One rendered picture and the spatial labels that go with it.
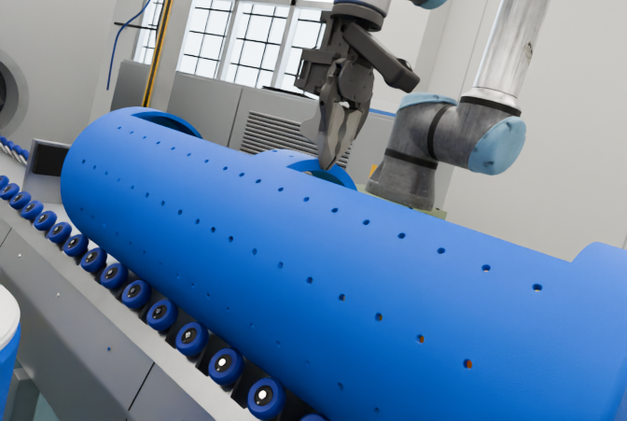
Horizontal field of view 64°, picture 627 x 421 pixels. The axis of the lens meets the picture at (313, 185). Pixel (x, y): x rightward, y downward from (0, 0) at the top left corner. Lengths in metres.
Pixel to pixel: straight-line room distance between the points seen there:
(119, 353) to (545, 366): 0.59
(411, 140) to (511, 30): 0.27
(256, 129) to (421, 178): 1.70
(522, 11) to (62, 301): 0.96
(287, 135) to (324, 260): 2.05
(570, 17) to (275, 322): 3.19
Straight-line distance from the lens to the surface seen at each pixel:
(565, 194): 3.34
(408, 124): 1.05
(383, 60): 0.63
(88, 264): 0.93
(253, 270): 0.55
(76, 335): 0.92
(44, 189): 1.43
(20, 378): 1.26
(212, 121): 2.87
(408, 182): 1.03
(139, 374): 0.78
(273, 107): 2.61
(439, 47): 3.68
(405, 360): 0.44
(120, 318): 0.83
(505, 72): 1.00
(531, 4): 1.04
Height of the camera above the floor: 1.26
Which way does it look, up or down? 5 degrees down
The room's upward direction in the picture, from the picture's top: 15 degrees clockwise
